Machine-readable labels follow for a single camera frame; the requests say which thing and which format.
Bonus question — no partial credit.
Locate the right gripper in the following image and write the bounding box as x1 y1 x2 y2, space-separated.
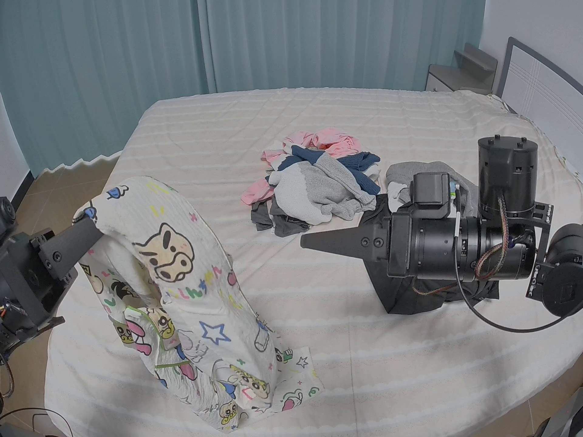
300 211 484 282

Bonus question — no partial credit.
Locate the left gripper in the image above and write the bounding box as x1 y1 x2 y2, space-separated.
0 219 102 331

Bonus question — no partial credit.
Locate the white printed pyjama top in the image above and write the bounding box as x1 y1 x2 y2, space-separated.
72 177 325 429

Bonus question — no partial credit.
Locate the pile of clothes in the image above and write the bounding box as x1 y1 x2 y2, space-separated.
240 127 381 238

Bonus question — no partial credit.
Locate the bed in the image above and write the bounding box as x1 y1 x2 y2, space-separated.
43 37 583 437

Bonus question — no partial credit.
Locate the black garment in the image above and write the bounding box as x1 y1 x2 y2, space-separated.
360 194 499 315

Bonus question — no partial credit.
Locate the grey and white garment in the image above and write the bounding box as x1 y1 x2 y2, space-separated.
386 161 479 217

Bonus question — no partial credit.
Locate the blue-green curtain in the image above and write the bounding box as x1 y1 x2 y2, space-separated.
0 0 211 178
196 0 487 94

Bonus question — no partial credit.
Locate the grey bedside table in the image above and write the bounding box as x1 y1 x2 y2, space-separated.
427 42 498 93

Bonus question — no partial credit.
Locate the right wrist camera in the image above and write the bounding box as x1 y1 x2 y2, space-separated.
397 173 462 221

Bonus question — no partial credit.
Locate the black cable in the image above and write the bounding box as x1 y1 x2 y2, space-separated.
0 407 73 437
455 262 568 334

